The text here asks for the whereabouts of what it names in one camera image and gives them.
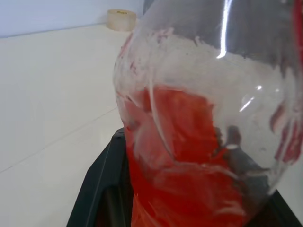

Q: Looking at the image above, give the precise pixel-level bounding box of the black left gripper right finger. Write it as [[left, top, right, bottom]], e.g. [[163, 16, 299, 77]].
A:
[[267, 189, 303, 227]]

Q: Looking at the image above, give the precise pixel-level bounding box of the clear plastic bottle red drink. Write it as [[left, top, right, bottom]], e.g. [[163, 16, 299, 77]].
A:
[[113, 0, 303, 227]]

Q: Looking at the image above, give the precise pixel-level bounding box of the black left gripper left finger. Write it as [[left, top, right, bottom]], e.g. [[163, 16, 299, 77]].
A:
[[66, 129, 136, 227]]

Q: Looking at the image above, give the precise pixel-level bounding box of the beige tape roll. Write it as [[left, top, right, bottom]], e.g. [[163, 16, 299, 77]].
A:
[[107, 9, 138, 32]]

